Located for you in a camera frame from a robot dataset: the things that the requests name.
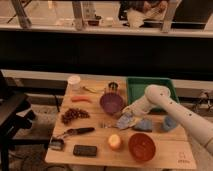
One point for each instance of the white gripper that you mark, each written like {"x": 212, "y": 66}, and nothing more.
{"x": 139, "y": 107}

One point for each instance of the light blue towel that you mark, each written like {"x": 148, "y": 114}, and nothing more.
{"x": 125, "y": 121}

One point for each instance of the purple bowl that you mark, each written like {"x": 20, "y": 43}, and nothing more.
{"x": 111, "y": 103}

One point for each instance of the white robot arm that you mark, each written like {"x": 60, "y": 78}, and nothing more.
{"x": 156, "y": 95}

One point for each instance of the red bowl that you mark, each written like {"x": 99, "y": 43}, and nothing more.
{"x": 141, "y": 147}

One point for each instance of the blue sponge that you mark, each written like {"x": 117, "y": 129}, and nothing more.
{"x": 143, "y": 125}

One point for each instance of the green tray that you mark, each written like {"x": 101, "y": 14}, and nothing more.
{"x": 136, "y": 87}

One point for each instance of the blue cup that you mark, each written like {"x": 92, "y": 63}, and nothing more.
{"x": 169, "y": 124}

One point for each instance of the metal cup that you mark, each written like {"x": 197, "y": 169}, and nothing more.
{"x": 112, "y": 87}

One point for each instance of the yellow apple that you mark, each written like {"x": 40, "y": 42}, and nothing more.
{"x": 114, "y": 142}

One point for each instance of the silver fork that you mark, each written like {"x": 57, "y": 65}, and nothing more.
{"x": 103, "y": 125}

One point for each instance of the yellow banana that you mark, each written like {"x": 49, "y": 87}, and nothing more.
{"x": 92, "y": 90}

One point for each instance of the bunch of red grapes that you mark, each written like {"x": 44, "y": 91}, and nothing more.
{"x": 72, "y": 114}

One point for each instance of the white cup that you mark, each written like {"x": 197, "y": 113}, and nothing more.
{"x": 74, "y": 82}

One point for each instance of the black rectangular block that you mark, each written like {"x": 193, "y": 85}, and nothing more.
{"x": 84, "y": 150}

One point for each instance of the small metal clip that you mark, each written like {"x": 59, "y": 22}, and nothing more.
{"x": 57, "y": 144}

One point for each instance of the seated person in background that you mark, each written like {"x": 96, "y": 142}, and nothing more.
{"x": 136, "y": 12}

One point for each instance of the black chair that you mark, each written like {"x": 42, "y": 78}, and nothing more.
{"x": 10, "y": 122}

